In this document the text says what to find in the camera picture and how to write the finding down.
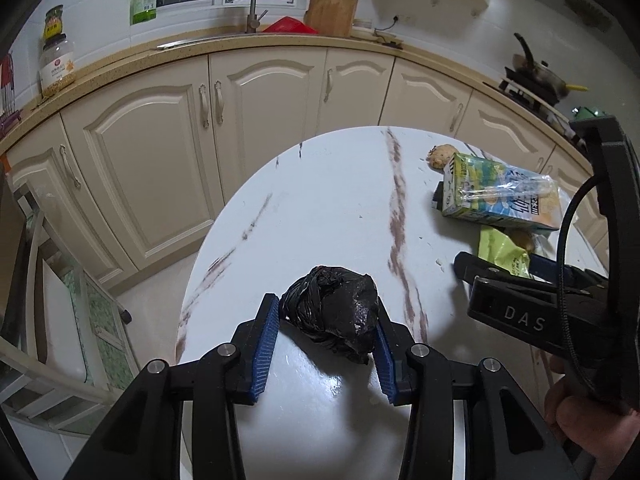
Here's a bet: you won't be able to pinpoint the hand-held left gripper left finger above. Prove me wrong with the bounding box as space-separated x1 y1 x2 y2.
65 294 281 480

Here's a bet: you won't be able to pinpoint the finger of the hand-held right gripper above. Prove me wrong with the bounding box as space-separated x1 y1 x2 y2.
530 254 608 286
452 251 561 293

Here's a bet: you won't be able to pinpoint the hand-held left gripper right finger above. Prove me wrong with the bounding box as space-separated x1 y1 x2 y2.
372 296 586 480

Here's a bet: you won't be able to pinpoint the lime green snack packet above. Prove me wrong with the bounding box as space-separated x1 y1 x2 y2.
477 225 536 281

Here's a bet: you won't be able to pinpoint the green drink carton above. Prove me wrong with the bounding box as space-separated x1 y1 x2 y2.
440 152 561 233

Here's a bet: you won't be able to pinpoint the black garbage bag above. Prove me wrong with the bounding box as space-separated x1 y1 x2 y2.
279 265 380 365

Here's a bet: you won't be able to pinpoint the person's right hand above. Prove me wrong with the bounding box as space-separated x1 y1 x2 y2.
544 352 640 461

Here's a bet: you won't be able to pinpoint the black induction cooker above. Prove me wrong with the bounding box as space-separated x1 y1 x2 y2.
499 77 561 111

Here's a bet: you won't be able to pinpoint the steel wok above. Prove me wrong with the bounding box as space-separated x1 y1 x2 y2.
514 33 590 98

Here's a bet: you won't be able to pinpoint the white folding chair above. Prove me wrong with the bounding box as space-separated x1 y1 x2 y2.
0 180 136 436

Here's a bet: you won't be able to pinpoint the cream lower kitchen cabinets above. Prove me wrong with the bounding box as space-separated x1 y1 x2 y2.
0 42 616 291

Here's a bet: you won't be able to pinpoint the wooden knife block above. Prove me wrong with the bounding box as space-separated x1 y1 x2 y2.
305 0 360 37

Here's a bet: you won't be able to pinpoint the red plastic basin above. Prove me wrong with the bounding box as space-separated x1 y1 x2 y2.
262 16 319 36

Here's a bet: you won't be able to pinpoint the steel sink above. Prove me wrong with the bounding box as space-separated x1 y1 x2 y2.
156 34 251 50

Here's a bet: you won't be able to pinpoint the metal faucet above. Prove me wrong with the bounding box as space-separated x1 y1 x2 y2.
217 0 268 34

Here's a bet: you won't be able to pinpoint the large clear jar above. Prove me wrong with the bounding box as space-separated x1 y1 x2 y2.
39 34 77 98

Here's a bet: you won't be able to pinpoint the green dish soap bottle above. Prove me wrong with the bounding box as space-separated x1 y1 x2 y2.
131 0 160 26

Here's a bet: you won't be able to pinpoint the red utensil rack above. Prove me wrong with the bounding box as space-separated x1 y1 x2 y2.
0 55 23 133

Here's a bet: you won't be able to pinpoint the small sauce jar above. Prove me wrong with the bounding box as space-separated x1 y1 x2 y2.
42 5 66 41

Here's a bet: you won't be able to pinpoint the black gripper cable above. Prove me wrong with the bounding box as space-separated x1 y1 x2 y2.
556 175 608 401

